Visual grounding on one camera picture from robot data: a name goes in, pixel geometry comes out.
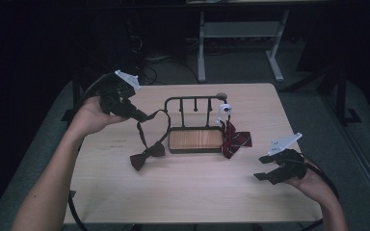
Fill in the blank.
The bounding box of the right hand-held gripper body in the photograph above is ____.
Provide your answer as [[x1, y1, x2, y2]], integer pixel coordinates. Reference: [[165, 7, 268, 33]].
[[267, 132, 307, 186]]

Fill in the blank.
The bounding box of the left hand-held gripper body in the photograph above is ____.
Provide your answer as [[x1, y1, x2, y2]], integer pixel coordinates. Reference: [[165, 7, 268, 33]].
[[99, 69, 142, 118]]

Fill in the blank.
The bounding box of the dark red striped bow tie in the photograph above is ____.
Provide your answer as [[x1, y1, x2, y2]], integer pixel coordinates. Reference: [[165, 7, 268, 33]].
[[216, 103, 253, 160]]

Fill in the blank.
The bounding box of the black bow tie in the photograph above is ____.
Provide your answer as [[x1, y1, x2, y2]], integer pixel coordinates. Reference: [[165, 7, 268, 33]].
[[129, 109, 172, 172]]

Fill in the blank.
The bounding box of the black hook rack wooden base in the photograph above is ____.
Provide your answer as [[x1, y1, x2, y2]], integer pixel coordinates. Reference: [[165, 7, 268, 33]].
[[163, 94, 229, 154]]

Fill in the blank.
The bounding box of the person's right hand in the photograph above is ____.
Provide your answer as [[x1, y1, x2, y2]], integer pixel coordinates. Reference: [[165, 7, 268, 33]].
[[285, 163, 329, 200]]

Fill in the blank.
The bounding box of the person's left hand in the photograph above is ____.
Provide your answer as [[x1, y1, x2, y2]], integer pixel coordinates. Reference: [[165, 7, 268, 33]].
[[66, 95, 128, 139]]

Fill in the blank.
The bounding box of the black floor stand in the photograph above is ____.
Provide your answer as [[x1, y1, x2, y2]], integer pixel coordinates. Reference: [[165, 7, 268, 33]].
[[334, 65, 363, 125], [61, 71, 85, 123]]

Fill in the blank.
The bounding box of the tangle of black floor cables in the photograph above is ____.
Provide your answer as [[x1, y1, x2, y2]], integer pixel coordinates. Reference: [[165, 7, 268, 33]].
[[126, 17, 200, 87]]

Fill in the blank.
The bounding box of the metal frame rail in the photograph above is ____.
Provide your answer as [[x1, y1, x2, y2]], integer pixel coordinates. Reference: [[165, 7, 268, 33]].
[[321, 94, 370, 213]]

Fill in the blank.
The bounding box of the grey metal desk frame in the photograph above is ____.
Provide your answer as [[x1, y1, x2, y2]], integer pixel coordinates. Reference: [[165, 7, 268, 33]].
[[197, 9, 291, 84]]

